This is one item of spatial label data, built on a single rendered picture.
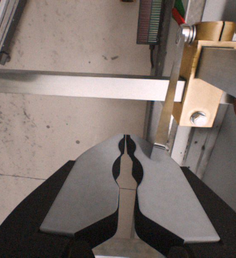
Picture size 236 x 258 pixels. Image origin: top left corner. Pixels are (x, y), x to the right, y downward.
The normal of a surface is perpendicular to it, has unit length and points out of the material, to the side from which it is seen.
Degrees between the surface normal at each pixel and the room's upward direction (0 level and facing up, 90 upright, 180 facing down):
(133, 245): 90
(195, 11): 0
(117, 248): 90
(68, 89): 0
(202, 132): 0
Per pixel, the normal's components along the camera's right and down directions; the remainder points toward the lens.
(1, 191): -0.04, 0.46
